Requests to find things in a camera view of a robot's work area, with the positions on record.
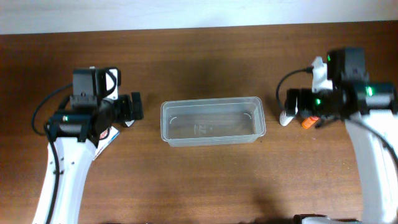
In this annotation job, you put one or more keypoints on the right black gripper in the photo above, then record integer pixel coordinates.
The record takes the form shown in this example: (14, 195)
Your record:
(291, 102)

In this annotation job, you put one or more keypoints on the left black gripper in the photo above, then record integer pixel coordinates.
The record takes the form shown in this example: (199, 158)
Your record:
(135, 106)

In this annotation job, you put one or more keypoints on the white spray bottle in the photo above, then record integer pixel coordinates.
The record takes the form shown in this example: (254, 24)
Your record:
(285, 119)

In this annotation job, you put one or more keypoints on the orange tube white cap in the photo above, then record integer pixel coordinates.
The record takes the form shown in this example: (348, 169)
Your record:
(310, 121)

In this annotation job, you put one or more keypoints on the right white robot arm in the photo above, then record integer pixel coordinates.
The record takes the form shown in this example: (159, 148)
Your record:
(369, 112)

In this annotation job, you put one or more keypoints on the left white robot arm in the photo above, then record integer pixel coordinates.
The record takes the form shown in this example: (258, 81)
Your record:
(76, 137)

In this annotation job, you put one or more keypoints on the clear plastic container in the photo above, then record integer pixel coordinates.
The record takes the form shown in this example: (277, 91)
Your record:
(216, 121)

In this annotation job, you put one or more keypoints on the dark bottle white cap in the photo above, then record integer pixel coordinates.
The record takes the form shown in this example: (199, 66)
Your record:
(129, 123)

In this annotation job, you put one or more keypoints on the white red medicine box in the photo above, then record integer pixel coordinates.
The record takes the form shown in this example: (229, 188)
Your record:
(106, 138)

